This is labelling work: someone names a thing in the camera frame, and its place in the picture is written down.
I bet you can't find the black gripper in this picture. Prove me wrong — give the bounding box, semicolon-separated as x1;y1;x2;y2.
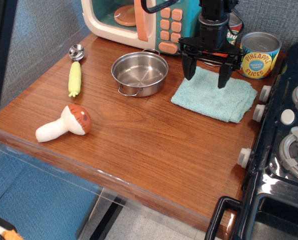
179;14;244;89

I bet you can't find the light blue cloth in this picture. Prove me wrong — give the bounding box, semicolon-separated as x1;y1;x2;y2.
171;67;257;124

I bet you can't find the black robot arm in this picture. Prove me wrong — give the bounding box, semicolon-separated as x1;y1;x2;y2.
179;0;244;89

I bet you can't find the steel tiffin pan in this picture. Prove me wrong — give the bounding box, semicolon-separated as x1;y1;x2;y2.
111;49;169;98

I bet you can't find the tomato sauce can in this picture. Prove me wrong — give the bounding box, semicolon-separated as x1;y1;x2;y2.
199;11;244;57

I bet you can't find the pineapple slices can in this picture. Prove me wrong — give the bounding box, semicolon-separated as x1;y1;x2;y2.
238;32;282;80

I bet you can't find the grey stove knob rear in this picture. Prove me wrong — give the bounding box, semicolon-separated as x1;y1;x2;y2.
259;85;271;103

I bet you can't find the grey stove knob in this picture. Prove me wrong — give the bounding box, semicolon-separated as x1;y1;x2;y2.
237;148;251;169
252;104;265;123
259;85;271;103

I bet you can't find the grey stove knob middle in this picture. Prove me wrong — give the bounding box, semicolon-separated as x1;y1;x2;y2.
252;104;265;123

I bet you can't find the orange plate inside microwave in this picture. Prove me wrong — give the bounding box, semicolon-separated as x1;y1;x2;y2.
114;4;136;27

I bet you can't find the toy microwave teal and cream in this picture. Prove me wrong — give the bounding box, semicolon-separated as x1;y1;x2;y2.
82;0;201;55

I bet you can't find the grey stove knob front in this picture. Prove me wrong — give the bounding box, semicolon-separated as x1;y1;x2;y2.
237;148;251;169

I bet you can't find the plush mushroom toy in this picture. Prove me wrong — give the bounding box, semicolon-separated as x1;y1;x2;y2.
35;103;92;143

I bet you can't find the black toy stove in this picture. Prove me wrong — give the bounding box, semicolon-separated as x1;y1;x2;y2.
205;43;298;240

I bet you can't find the orange fuzzy object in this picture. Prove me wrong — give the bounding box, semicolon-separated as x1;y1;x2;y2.
2;230;24;240

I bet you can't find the spoon with yellow-green handle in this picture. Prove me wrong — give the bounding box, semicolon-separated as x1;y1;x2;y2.
68;44;85;98

